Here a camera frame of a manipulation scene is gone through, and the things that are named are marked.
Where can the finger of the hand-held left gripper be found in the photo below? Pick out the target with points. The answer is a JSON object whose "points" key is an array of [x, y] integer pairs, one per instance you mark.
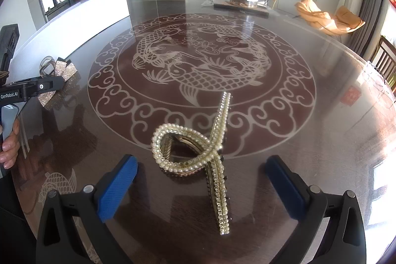
{"points": [[43, 85]]}

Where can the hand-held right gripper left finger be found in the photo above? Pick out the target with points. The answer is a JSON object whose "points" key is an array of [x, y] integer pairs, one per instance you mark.
{"points": [[119, 186]]}

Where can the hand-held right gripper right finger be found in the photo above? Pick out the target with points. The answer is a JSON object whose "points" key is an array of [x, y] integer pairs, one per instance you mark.
{"points": [[286, 185]]}

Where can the rhinestone bow hair clip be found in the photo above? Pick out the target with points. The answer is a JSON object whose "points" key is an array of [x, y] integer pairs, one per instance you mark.
{"points": [[66, 70]]}

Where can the pearl hair claw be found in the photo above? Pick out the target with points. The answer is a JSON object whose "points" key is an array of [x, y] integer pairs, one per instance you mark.
{"points": [[216, 158]]}

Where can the person's left forearm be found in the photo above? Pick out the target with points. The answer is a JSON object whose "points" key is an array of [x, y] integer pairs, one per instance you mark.
{"points": [[12, 220]]}

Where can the brown patterned glass desktop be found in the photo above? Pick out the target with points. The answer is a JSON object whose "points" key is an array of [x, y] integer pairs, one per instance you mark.
{"points": [[278, 174]]}

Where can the person's left hand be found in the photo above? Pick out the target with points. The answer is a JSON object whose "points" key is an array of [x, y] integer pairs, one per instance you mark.
{"points": [[10, 149]]}

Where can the clear acrylic hair clip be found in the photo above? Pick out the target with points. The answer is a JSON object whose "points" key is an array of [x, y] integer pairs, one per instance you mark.
{"points": [[46, 66]]}

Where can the brown striped band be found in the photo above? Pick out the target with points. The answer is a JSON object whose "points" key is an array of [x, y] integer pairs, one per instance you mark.
{"points": [[3, 77]]}

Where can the white board barrier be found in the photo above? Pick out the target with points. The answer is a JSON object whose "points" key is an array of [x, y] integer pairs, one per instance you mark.
{"points": [[92, 13]]}

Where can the wooden dining chair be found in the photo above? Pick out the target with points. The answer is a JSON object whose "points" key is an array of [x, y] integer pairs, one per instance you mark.
{"points": [[385, 61]]}

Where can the orange lounge chair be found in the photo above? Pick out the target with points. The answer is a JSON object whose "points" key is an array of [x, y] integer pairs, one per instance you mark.
{"points": [[331, 19]]}

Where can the clear plastic wrapper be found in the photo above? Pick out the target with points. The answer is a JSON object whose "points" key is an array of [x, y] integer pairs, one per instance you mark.
{"points": [[207, 2]]}

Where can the flat dark board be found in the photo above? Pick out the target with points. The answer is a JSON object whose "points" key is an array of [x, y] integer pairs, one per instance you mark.
{"points": [[222, 6]]}

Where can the grey curtain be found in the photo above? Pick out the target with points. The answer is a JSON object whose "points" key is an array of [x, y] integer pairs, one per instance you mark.
{"points": [[372, 4]]}

